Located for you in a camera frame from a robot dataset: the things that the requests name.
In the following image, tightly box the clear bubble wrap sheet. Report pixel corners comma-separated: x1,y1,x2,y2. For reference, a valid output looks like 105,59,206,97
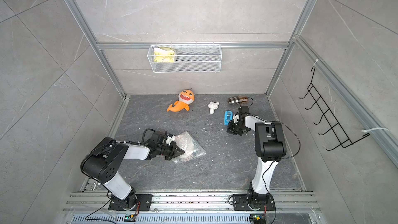
172,132,206,164

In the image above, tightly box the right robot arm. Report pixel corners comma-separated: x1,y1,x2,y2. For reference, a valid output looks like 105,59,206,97
224,106,288,211

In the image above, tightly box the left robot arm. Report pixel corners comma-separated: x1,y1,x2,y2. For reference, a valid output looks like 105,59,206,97
80,129,185,212

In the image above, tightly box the blue tape dispenser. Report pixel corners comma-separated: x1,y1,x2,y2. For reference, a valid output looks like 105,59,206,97
224,111,233,125

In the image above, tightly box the plaid brown pouch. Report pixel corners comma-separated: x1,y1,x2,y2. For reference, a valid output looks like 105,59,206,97
227,96,248,105

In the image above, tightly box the small white figurine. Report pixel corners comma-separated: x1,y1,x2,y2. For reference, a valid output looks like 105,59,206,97
208,101,219,115

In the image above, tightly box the orange shark plush toy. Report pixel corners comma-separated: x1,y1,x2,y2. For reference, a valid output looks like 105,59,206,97
166,89,195,113

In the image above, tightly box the yellow white cloth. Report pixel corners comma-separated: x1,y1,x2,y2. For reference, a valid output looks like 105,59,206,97
153,47,177,63

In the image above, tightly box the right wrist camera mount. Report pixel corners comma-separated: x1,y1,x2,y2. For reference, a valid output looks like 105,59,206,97
233,114,240,123

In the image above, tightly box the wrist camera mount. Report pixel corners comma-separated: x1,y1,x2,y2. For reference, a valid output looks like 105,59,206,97
166,134,176,145
233,114,240,123

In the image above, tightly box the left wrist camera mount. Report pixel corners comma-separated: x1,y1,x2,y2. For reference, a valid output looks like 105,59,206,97
166,134,176,145

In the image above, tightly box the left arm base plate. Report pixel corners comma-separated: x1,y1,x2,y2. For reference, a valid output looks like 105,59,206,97
108,194,153,211

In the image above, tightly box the white wire wall basket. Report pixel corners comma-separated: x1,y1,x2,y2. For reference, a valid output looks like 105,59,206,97
147,44,222,73

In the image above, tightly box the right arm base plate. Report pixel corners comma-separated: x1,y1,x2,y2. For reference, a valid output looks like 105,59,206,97
229,193,276,211

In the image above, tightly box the aluminium mounting rail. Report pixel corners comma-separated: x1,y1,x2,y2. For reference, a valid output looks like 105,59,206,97
60,190,326,224

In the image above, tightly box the black wire hook rack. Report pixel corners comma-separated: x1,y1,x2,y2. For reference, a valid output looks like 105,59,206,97
299,67,370,151

